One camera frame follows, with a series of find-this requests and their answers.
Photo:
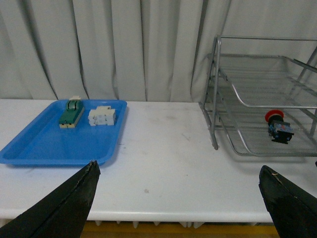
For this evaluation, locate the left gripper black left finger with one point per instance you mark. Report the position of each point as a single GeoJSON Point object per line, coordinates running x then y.
{"type": "Point", "coordinates": [62, 213]}

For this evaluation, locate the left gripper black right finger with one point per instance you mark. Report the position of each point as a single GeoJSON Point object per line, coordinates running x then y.
{"type": "Point", "coordinates": [292, 209]}

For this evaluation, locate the red emergency stop button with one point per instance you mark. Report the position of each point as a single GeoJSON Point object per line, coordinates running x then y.
{"type": "Point", "coordinates": [278, 129]}

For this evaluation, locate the silver mesh three-tier rack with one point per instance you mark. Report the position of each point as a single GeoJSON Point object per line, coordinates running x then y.
{"type": "Point", "coordinates": [249, 76]}

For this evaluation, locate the blue plastic tray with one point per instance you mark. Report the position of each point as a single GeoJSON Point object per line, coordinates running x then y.
{"type": "Point", "coordinates": [43, 143]}

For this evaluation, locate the white circuit breaker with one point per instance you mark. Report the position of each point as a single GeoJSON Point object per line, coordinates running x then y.
{"type": "Point", "coordinates": [102, 115]}

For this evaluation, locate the grey curtain backdrop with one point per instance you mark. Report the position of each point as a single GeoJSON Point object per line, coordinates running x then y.
{"type": "Point", "coordinates": [135, 50]}

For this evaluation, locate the green knife switch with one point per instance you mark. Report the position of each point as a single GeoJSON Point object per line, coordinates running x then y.
{"type": "Point", "coordinates": [73, 111]}

